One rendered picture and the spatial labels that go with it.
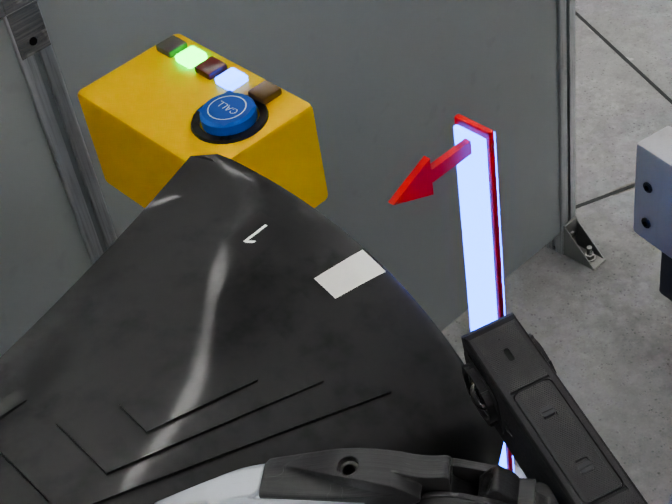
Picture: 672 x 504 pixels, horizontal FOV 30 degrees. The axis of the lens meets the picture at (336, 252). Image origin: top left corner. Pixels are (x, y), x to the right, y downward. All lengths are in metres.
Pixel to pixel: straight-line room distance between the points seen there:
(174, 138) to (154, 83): 0.07
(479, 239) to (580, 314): 1.51
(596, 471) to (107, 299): 0.25
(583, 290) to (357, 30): 0.79
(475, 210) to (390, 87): 1.06
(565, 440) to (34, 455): 0.22
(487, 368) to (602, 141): 2.05
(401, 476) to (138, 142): 0.50
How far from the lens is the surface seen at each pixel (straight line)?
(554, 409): 0.50
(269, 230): 0.62
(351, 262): 0.61
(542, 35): 1.98
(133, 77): 0.96
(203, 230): 0.63
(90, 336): 0.59
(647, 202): 0.98
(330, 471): 0.47
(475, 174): 0.67
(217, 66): 0.94
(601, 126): 2.59
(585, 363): 2.13
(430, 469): 0.46
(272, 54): 1.56
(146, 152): 0.91
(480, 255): 0.71
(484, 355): 0.52
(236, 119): 0.87
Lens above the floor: 1.59
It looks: 42 degrees down
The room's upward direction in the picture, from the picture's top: 10 degrees counter-clockwise
